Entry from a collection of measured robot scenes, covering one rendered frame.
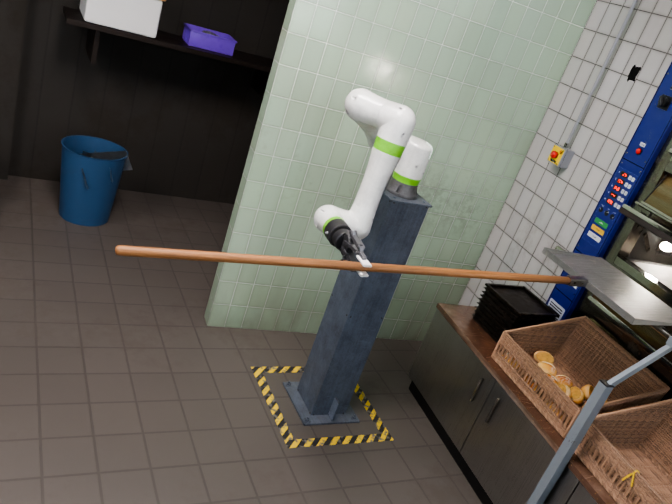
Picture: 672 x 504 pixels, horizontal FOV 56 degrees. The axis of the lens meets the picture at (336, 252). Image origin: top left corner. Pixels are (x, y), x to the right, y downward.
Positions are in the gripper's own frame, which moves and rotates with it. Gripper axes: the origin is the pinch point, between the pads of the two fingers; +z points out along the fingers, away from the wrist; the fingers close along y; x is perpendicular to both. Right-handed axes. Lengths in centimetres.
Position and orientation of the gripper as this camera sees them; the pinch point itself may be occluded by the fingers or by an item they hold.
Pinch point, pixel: (362, 265)
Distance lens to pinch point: 213.0
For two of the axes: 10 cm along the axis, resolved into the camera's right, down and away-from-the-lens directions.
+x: -9.0, -0.7, -4.3
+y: -2.6, 8.7, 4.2
